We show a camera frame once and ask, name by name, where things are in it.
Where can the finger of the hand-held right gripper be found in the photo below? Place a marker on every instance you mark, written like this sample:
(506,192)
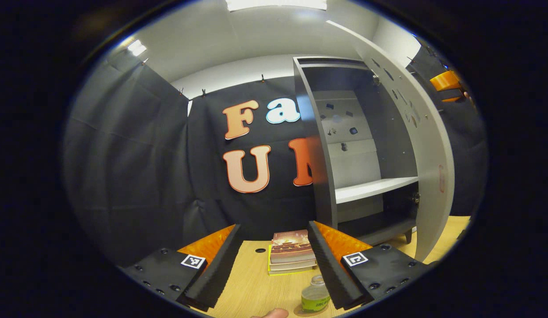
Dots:
(444,81)
(453,99)

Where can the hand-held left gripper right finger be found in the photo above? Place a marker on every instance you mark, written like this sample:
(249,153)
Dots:
(329,269)

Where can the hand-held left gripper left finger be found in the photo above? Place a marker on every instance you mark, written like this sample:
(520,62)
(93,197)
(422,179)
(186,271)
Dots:
(221,269)

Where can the green label plastic bottle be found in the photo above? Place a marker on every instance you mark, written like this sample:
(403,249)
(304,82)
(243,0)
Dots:
(314,300)

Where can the beige cabinet door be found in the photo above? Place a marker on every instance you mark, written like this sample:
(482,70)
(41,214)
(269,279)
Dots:
(433,145)

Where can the metal cabinet door hinge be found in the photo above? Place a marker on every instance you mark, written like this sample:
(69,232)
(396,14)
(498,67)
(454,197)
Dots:
(376,79)
(416,197)

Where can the white book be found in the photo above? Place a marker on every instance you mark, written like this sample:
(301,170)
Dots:
(291,266)

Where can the yellow-green book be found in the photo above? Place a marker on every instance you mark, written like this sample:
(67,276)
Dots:
(291,273)

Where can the red-brown cover book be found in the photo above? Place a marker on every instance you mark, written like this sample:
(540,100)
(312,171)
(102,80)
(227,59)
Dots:
(291,247)

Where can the black backdrop cloth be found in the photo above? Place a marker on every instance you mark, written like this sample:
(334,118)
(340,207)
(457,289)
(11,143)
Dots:
(137,176)

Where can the large ceiling light panel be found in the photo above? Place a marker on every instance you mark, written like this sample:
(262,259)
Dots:
(274,4)

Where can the small ceiling light panel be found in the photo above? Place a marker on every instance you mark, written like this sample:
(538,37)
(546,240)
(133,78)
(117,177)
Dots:
(137,47)

